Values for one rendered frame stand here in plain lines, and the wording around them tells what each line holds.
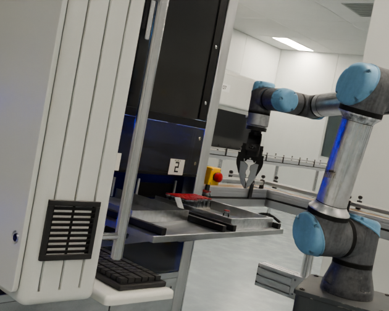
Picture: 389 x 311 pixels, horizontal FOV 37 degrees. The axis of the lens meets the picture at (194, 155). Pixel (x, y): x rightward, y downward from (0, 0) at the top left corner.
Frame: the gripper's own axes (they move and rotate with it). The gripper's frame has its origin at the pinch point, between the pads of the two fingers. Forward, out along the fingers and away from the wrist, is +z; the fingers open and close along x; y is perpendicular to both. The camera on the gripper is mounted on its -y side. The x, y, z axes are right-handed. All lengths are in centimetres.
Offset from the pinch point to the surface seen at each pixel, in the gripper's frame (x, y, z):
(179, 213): 17.8, -16.4, 11.4
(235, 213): 2.7, 18.8, 12.6
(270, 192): -8, 101, 9
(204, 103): 22.7, 27.4, -25.8
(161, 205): 25.9, -7.2, 11.4
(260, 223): -7.2, 4.1, 12.6
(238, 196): 6, 78, 12
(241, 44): 94, 827, -178
